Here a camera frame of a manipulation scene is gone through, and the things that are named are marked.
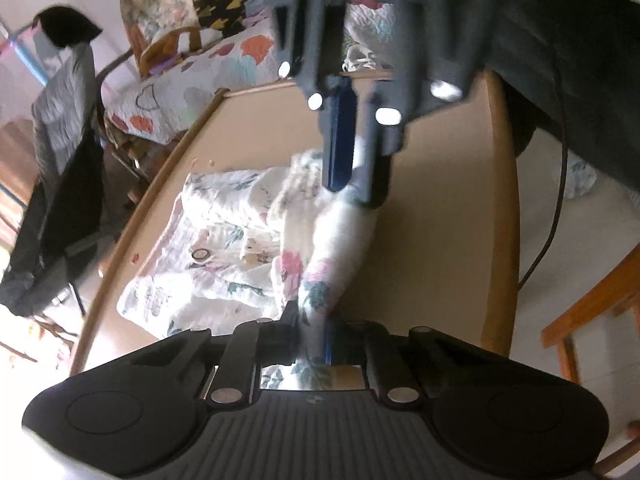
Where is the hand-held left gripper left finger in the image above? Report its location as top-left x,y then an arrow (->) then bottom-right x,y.
131,305 -> 301,406

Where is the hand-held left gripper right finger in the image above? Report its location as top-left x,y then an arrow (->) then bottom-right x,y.
325,321 -> 506,405

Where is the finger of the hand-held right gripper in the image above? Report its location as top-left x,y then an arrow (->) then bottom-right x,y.
352,0 -> 481,210
275,0 -> 358,193

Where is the white floral garment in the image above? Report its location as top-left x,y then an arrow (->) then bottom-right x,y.
117,149 -> 376,391

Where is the white patchwork quilt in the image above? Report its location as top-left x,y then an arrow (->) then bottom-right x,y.
100,0 -> 396,146

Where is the colourful patterned quilt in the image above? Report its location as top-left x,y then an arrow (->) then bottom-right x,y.
95,25 -> 221,196

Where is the white plastic bag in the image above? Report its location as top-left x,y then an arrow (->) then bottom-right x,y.
567,157 -> 598,200

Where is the wooden stool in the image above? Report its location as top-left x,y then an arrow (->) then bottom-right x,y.
541,260 -> 640,478

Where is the black folding chair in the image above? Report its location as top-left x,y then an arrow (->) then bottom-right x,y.
0,5 -> 121,318

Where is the grey padded jacket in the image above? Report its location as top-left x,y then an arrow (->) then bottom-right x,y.
31,42 -> 101,186

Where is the black cable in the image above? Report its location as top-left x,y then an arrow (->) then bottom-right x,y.
517,35 -> 571,291

